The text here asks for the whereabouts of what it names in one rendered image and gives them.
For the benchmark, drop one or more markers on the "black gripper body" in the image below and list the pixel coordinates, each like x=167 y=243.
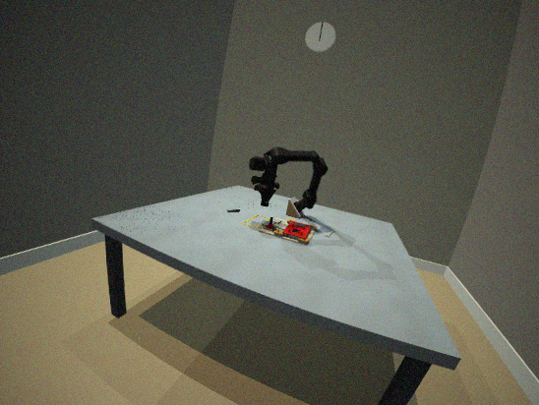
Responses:
x=269 y=183

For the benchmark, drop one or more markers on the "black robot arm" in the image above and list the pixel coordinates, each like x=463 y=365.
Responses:
x=281 y=155

